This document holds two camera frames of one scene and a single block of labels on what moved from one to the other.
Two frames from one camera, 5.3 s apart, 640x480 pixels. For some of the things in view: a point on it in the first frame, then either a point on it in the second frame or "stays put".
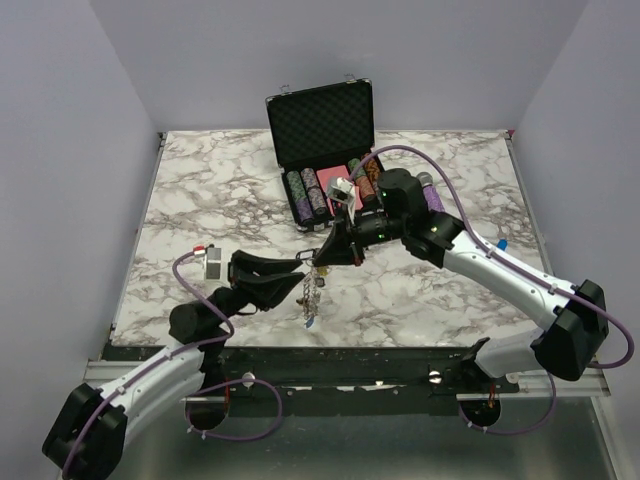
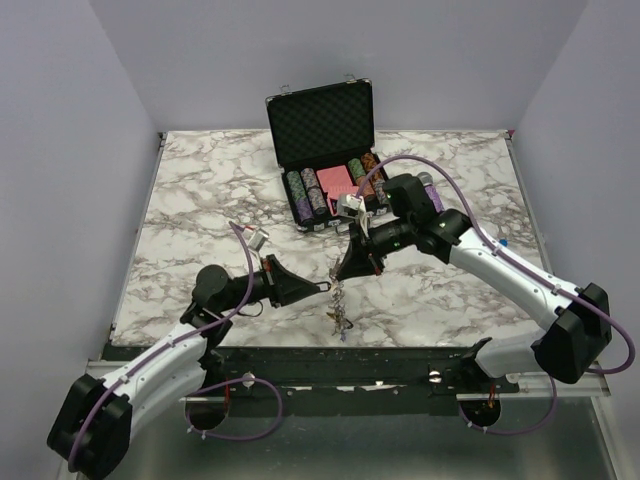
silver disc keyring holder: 311,297 → 338,301
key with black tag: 306,255 → 323,286
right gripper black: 338,248 → 357,260
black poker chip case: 319,134 stays put
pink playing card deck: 327,176 stays put
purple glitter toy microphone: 432,197 stays put
